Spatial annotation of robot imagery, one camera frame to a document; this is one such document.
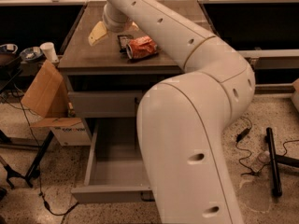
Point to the blue bowl with items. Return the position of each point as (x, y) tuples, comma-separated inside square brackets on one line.
[(32, 54)]

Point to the clear plastic bottle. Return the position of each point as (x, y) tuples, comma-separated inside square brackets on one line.
[(259, 163)]

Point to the grey drawer cabinet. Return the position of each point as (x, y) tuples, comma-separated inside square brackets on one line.
[(103, 68)]

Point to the closed grey top drawer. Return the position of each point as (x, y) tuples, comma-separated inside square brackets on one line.
[(105, 104)]

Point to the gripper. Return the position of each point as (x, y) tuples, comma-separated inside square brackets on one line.
[(114, 26)]

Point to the crushed orange soda can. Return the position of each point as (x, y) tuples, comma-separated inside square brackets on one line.
[(141, 47)]

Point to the black stand leg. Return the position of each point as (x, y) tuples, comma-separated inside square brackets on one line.
[(275, 161)]

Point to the white paper cup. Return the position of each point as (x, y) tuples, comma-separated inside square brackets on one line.
[(49, 51)]

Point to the brown cardboard box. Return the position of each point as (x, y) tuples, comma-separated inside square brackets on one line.
[(47, 96)]

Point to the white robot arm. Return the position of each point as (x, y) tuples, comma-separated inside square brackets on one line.
[(180, 120)]

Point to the open grey middle drawer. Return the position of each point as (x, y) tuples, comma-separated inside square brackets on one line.
[(115, 170)]

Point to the black table leg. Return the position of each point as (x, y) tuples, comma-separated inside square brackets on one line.
[(33, 169)]

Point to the dark rxbar chocolate bar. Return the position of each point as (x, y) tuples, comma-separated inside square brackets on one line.
[(123, 41)]

